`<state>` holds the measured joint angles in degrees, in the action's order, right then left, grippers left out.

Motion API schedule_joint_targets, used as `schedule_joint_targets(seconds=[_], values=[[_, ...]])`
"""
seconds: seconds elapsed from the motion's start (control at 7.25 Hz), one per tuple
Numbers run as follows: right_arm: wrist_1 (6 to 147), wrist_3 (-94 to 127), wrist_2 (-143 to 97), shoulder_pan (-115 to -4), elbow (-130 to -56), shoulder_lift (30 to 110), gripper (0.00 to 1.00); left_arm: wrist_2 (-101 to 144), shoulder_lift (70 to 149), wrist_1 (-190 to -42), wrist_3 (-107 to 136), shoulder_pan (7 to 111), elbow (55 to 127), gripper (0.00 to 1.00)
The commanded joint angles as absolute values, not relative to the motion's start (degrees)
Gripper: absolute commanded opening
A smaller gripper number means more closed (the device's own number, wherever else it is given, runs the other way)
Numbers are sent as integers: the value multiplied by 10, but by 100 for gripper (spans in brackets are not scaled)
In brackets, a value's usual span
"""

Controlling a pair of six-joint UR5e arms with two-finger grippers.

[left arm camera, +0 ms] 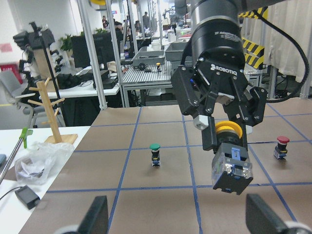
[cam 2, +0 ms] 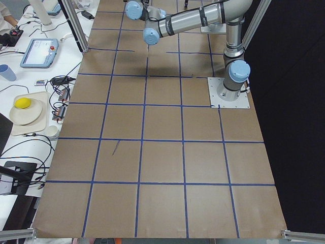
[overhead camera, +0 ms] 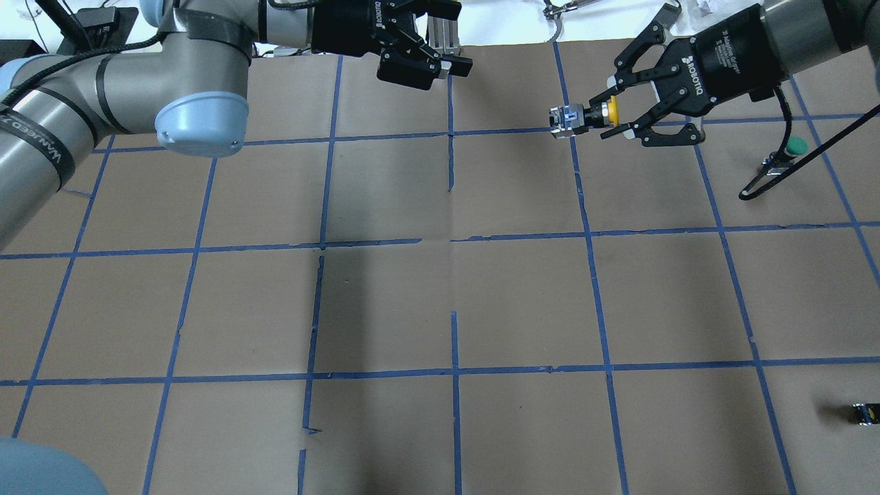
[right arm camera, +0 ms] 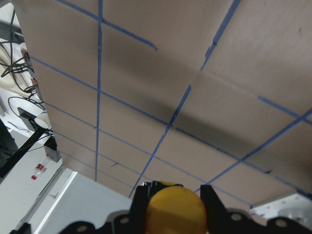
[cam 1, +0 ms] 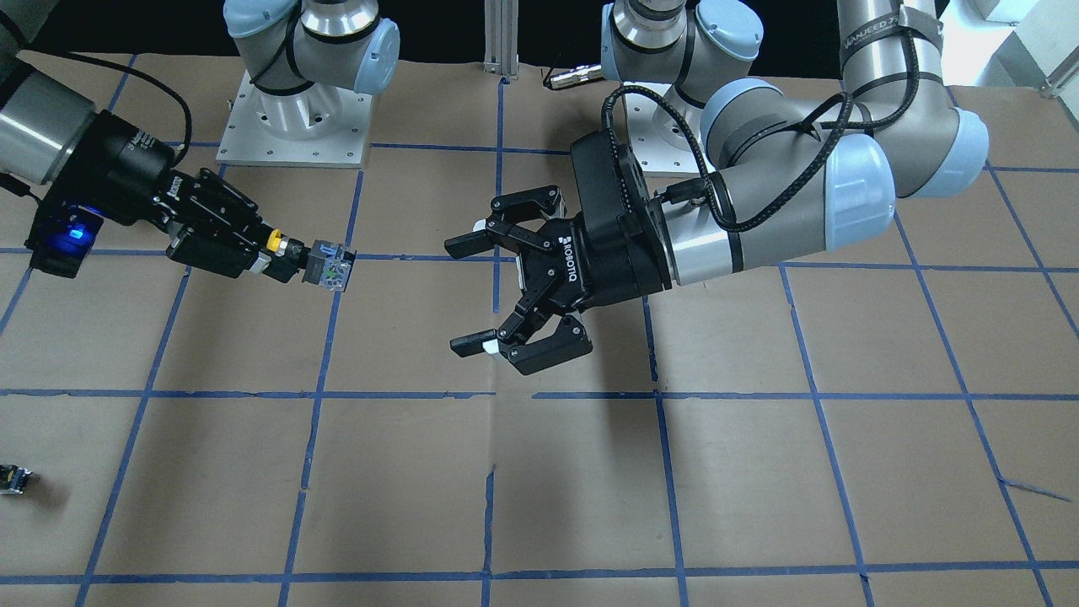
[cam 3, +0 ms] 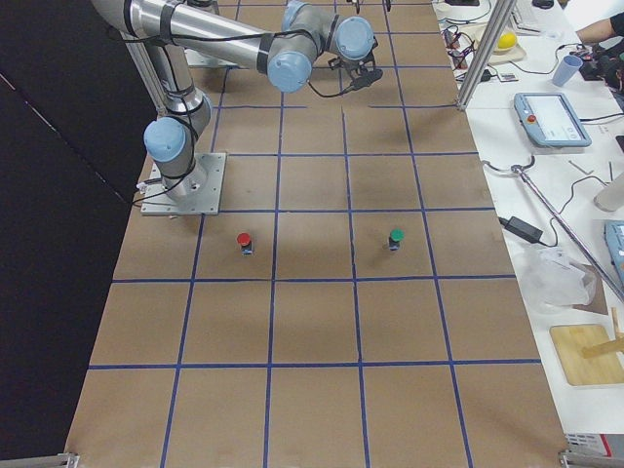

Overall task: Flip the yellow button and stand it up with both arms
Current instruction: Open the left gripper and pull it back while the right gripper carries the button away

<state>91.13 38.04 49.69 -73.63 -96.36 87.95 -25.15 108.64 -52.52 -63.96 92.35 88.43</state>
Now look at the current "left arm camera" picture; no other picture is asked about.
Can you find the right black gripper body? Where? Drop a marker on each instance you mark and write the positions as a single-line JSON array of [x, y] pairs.
[[217, 76]]

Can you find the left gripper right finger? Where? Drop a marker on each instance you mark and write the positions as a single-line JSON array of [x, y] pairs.
[[261, 219]]

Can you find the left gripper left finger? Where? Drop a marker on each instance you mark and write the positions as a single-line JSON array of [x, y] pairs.
[[96, 218]]

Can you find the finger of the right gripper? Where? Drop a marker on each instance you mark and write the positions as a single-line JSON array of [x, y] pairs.
[[206, 124], [246, 129]]

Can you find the yellow push button switch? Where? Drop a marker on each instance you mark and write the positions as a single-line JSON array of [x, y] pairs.
[[231, 166]]

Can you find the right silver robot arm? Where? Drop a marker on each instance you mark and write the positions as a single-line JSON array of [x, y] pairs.
[[206, 10]]

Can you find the wooden mug tree stand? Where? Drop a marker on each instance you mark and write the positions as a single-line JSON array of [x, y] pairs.
[[51, 114]]

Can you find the black power adapter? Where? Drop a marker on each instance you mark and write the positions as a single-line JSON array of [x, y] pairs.
[[27, 196]]

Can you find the crumpled clear plastic bag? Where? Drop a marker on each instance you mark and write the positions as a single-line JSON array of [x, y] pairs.
[[41, 162]]

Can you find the metal walking cane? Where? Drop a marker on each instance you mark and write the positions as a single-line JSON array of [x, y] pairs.
[[22, 139]]

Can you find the red push button switch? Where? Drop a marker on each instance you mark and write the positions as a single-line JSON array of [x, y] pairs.
[[280, 151]]

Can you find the aluminium frame post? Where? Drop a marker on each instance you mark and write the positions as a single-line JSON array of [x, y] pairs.
[[92, 52]]

